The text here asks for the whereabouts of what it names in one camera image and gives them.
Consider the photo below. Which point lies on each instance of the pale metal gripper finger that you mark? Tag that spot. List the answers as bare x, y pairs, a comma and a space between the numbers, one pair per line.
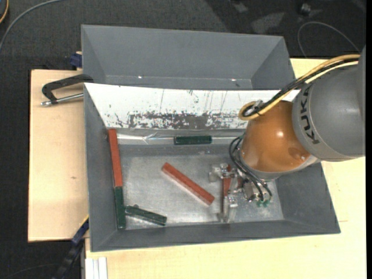
217, 172
232, 203

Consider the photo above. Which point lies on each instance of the red-brown block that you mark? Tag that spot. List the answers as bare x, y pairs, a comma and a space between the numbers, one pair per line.
188, 183
115, 158
225, 188

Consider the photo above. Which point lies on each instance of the dark green flat block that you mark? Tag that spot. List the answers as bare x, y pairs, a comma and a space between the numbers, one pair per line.
192, 140
146, 215
120, 208

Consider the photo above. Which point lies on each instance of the grey metal bin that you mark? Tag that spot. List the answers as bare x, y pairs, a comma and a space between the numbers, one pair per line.
174, 57

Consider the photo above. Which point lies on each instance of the pale wood flat board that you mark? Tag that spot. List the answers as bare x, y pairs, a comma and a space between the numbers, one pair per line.
56, 155

